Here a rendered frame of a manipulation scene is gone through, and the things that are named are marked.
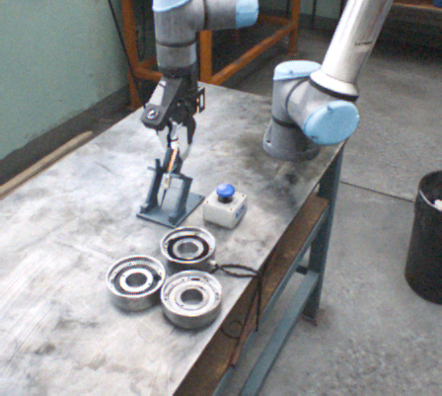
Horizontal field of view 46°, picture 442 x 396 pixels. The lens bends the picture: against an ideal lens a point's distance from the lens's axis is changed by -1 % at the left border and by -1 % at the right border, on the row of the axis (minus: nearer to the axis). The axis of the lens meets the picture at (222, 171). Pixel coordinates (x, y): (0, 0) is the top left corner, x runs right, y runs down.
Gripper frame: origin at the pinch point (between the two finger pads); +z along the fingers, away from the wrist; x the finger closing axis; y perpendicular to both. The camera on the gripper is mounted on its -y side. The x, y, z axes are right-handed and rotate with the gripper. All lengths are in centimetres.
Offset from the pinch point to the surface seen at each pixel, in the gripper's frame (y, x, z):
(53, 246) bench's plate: -24.7, 13.8, 12.1
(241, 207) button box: 0.9, -15.4, 9.0
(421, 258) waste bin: 83, -52, 74
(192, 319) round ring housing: -30.1, -21.6, 8.9
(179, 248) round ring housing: -15.4, -10.0, 9.9
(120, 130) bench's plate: 20.8, 31.1, 12.1
